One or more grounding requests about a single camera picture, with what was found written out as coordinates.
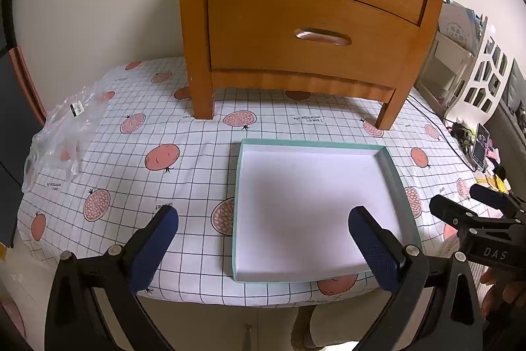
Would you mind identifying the wooden nightstand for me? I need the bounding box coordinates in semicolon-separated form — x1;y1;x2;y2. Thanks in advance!
179;0;443;130

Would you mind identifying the clear plastic bag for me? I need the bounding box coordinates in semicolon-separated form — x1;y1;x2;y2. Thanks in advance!
21;80;109;193

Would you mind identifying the white magazine rack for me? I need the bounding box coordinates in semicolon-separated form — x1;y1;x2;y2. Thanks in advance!
416;0;515;129

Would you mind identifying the fruit pattern tablecloth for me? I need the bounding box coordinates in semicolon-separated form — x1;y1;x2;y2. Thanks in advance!
18;58;494;307

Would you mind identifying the smartphone on stand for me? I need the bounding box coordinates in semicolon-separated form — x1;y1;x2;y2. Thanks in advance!
472;124;490;170

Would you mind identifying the yellow toy clutter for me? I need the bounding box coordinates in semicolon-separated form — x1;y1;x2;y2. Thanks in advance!
486;175;509;193

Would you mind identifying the white teal-rimmed tray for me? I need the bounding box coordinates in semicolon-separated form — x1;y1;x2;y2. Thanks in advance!
232;139;421;283

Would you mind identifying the person's right hand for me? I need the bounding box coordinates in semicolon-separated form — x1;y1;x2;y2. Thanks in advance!
480;267;525;317

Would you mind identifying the black cable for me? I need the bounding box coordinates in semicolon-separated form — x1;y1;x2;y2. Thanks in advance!
406;94;478;173

